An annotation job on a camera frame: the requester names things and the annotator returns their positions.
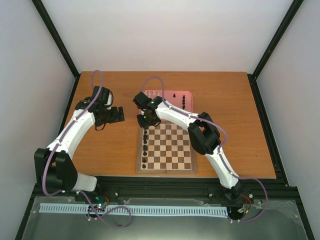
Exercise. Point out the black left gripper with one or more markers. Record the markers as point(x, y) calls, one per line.
point(115, 118)

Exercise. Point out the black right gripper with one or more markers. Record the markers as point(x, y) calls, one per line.
point(143, 125)

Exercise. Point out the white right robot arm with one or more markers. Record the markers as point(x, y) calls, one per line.
point(203, 134)

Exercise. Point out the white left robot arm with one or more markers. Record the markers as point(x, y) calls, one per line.
point(54, 165)

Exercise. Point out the wooden chessboard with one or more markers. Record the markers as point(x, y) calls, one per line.
point(169, 150)

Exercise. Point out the pink plastic tray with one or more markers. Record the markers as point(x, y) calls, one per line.
point(175, 102)

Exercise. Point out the black aluminium frame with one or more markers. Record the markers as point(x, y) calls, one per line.
point(170, 187)

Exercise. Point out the light blue cable duct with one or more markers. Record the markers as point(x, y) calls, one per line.
point(136, 210)

